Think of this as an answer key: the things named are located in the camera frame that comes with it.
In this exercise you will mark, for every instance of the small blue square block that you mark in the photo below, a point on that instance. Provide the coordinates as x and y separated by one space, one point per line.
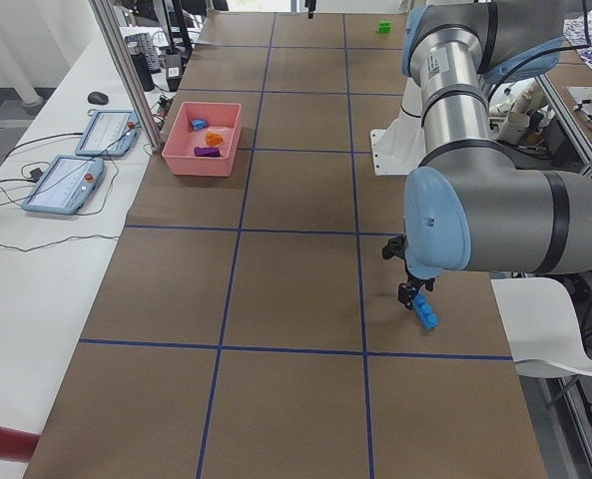
199 124

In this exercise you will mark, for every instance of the aluminium frame post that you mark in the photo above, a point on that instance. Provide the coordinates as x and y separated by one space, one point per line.
109 27

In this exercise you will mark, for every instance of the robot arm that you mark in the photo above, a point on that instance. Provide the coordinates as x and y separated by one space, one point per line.
466 206

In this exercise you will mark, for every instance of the long blue studded block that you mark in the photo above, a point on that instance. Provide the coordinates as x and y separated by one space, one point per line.
424 312

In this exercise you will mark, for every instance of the aluminium side frame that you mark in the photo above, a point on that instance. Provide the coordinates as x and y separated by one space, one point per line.
561 409

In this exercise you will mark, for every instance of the blue teach pendant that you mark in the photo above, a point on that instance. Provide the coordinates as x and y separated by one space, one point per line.
109 133
65 186

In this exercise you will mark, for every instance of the purple toy block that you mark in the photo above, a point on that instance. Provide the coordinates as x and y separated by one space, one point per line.
207 152

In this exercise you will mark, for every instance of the red cylinder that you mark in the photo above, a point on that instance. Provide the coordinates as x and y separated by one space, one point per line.
17 445

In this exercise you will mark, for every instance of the pink plastic box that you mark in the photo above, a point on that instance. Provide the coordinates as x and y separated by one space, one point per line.
178 153

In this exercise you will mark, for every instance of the upper blue teach pendant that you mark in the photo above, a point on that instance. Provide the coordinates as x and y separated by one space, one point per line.
109 133

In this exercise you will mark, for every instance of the green toy block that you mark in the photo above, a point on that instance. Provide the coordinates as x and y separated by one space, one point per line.
384 27

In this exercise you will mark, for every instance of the black keyboard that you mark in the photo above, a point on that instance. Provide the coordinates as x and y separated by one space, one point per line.
144 42

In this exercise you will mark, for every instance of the black computer mouse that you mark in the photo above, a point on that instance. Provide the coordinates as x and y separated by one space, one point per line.
97 98

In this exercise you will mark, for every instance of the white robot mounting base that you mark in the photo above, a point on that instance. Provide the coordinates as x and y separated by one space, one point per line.
399 149

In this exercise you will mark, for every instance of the black bottle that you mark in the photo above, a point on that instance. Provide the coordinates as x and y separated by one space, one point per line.
142 69

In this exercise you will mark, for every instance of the lower blue teach pendant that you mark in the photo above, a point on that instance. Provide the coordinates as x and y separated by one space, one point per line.
65 186

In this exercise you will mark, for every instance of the orange toy block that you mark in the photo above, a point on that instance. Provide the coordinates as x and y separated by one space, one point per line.
213 139

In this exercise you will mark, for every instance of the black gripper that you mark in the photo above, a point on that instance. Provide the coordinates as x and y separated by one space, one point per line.
408 290

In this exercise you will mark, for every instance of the white chair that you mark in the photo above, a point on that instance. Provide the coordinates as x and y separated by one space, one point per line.
541 327

